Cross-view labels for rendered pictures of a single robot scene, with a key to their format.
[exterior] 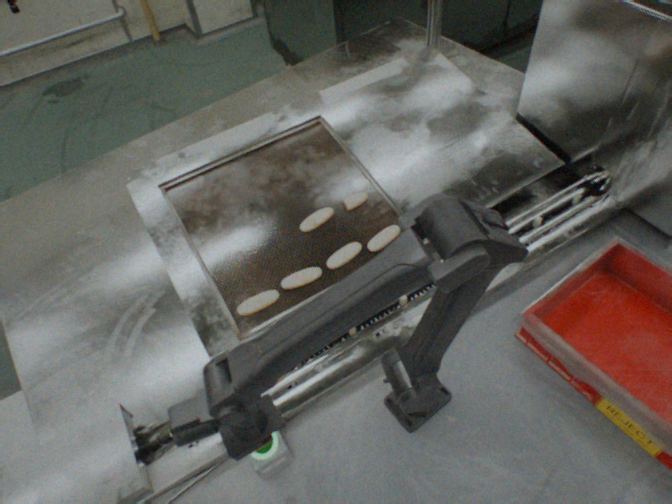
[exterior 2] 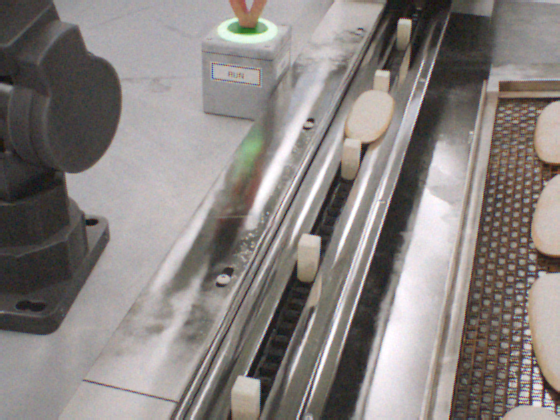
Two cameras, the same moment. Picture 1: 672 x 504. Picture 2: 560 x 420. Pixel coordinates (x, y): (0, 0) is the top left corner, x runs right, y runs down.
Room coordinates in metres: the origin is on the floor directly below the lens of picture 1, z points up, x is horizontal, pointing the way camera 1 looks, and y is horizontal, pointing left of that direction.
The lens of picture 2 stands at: (0.80, -0.38, 1.20)
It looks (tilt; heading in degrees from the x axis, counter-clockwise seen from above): 34 degrees down; 129
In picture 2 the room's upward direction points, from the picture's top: 2 degrees clockwise
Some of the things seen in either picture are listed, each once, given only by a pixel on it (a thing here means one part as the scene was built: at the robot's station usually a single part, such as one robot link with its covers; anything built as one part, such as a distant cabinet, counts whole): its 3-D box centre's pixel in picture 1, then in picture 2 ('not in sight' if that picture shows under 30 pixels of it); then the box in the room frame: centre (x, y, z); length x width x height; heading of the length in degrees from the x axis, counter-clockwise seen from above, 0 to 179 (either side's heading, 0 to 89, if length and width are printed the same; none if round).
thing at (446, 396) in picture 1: (418, 392); (21, 227); (0.36, -0.12, 0.86); 0.12 x 0.09 x 0.08; 120
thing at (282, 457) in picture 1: (268, 451); (249, 84); (0.29, 0.19, 0.84); 0.08 x 0.08 x 0.11; 24
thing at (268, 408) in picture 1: (247, 420); not in sight; (0.29, 0.19, 1.02); 0.10 x 0.07 x 0.07; 114
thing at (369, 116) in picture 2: not in sight; (370, 113); (0.43, 0.19, 0.86); 0.10 x 0.04 x 0.01; 114
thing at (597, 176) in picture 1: (600, 177); not in sight; (0.84, -0.71, 0.89); 0.06 x 0.01 x 0.06; 24
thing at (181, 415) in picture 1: (207, 409); not in sight; (0.28, 0.22, 1.11); 0.11 x 0.09 x 0.12; 102
